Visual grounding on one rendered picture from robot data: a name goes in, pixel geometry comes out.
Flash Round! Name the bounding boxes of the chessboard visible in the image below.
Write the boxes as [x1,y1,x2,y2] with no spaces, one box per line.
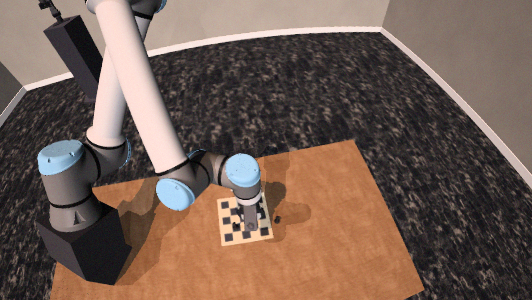
[217,192,273,246]

